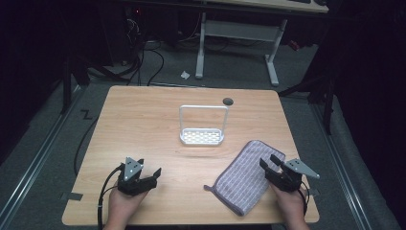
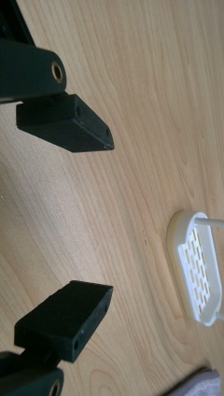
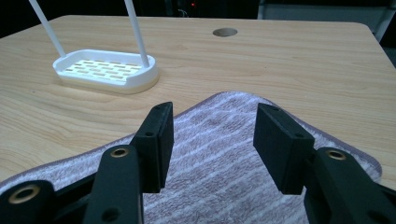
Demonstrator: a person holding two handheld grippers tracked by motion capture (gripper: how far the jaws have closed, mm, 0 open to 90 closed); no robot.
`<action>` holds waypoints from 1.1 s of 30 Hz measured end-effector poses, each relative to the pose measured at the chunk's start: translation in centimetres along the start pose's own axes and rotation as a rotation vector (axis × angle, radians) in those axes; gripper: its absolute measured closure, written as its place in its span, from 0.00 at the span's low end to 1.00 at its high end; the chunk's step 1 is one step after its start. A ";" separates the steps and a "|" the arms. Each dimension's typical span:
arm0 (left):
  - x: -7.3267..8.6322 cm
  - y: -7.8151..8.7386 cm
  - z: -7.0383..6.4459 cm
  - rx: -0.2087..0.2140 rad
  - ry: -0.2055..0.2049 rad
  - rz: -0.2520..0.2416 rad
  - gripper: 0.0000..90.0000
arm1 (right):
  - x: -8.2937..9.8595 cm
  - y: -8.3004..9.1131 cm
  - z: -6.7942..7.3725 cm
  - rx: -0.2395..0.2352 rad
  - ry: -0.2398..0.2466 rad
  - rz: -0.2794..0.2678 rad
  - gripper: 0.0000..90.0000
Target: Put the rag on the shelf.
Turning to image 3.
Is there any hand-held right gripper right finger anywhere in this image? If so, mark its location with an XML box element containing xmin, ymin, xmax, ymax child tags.
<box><xmin>252</xmin><ymin>103</ymin><xmax>316</xmax><ymax>196</ymax></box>

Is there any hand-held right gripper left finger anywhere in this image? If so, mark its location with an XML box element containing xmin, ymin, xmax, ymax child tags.
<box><xmin>129</xmin><ymin>101</ymin><xmax>176</xmax><ymax>194</ymax></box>

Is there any striped purple towel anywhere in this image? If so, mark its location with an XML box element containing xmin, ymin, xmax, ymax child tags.
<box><xmin>0</xmin><ymin>91</ymin><xmax>383</xmax><ymax>224</ymax></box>

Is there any white plastic rack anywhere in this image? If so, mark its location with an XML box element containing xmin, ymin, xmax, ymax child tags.
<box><xmin>28</xmin><ymin>0</ymin><xmax>160</xmax><ymax>95</ymax></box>

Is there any light metal stand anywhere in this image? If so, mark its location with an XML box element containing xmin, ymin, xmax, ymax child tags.
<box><xmin>374</xmin><ymin>0</ymin><xmax>396</xmax><ymax>44</ymax></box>

